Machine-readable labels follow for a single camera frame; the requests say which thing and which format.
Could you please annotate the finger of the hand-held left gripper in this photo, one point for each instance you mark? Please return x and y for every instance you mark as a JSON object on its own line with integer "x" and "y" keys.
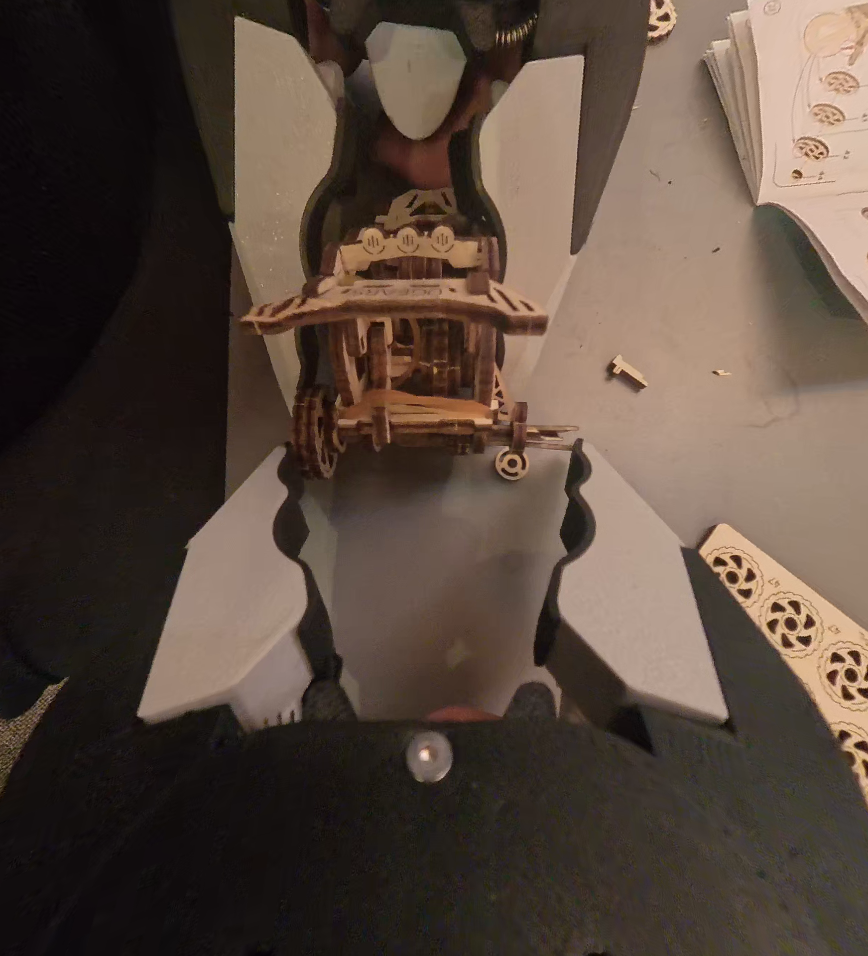
{"x": 277, "y": 149}
{"x": 538, "y": 149}

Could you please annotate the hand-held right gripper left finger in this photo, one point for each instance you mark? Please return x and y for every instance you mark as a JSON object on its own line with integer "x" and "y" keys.
{"x": 224, "y": 620}

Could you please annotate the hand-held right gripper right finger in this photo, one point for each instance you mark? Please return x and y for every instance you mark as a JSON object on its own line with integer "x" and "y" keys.
{"x": 635, "y": 620}

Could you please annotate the paper instruction booklet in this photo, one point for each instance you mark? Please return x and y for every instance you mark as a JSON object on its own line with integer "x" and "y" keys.
{"x": 777, "y": 75}

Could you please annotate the wooden buggy model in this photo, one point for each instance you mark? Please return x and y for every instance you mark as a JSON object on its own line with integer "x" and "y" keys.
{"x": 404, "y": 299}

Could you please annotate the wooden gear wheel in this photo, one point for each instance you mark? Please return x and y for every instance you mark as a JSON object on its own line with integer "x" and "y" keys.
{"x": 331, "y": 448}
{"x": 661, "y": 19}
{"x": 303, "y": 433}

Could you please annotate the person's left hand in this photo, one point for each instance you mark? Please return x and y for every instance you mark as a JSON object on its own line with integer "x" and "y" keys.
{"x": 419, "y": 160}

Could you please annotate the small round wooden part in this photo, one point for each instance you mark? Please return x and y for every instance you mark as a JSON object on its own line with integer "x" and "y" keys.
{"x": 501, "y": 464}

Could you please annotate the small wooden peg part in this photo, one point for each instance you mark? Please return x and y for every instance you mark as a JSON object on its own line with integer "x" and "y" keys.
{"x": 632, "y": 373}

